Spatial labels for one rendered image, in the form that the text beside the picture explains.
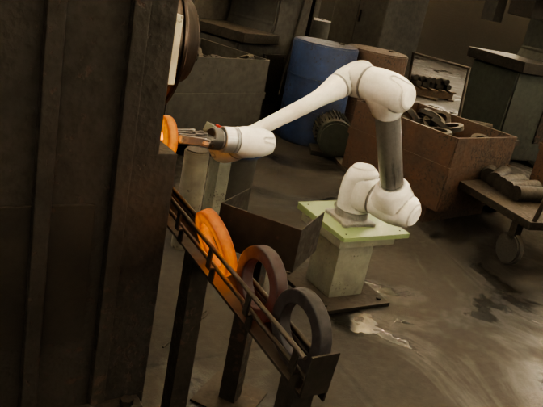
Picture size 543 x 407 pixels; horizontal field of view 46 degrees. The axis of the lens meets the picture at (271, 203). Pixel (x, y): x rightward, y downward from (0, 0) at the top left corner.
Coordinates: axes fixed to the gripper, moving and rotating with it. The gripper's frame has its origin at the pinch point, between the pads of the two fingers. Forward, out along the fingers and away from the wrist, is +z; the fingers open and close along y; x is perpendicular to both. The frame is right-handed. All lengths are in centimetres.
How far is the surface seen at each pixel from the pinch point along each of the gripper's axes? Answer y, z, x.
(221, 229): -56, 7, -7
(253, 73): 233, -173, -13
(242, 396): -33, -32, -82
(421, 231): 80, -229, -73
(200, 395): -28, -18, -83
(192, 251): -38.3, 3.2, -22.2
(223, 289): -57, 3, -24
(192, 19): 9.0, -6.6, 35.7
